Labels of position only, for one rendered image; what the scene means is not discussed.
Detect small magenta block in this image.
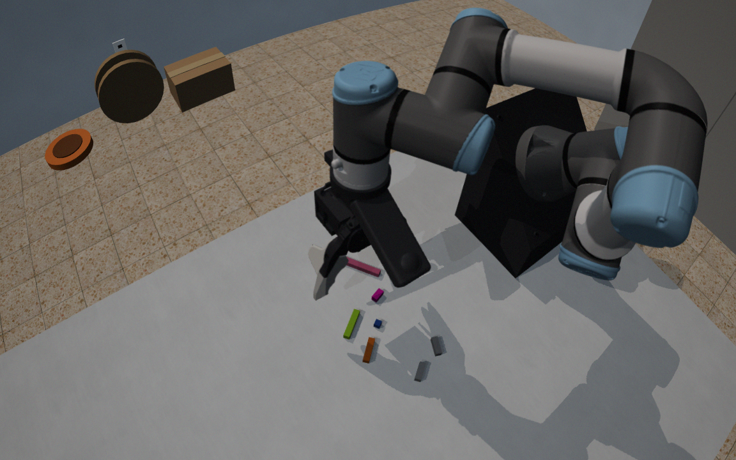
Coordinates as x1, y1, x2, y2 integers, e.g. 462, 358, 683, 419
371, 288, 384, 302

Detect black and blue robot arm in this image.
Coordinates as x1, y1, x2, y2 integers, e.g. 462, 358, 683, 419
331, 8, 707, 288

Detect dark grey rod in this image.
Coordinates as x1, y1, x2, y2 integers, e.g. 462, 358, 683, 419
431, 336, 442, 356
414, 362, 426, 382

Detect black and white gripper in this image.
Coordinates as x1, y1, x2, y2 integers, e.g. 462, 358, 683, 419
308, 150, 392, 300

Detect orange rod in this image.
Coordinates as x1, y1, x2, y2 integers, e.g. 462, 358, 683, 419
363, 337, 375, 363

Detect lime green rod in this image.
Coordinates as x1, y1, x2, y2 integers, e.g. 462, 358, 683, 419
343, 309, 360, 339

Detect dark pink rod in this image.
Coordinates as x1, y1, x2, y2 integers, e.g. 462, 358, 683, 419
347, 257, 381, 277

